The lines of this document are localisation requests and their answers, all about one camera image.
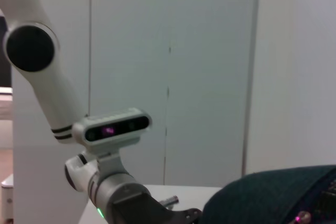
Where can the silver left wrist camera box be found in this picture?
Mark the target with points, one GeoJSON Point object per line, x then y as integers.
{"type": "Point", "coordinates": [115, 129]}

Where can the white box device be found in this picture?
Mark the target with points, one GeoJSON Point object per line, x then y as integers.
{"type": "Point", "coordinates": [7, 197]}

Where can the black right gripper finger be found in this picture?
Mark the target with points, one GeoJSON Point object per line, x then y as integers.
{"type": "Point", "coordinates": [302, 218]}

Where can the white tall cabinet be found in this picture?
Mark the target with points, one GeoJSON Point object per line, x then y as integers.
{"type": "Point", "coordinates": [131, 51]}

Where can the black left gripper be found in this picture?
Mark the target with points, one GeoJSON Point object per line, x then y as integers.
{"type": "Point", "coordinates": [147, 211]}

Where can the teal fabric lunch bag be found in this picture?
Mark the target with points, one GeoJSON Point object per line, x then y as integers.
{"type": "Point", "coordinates": [262, 197]}

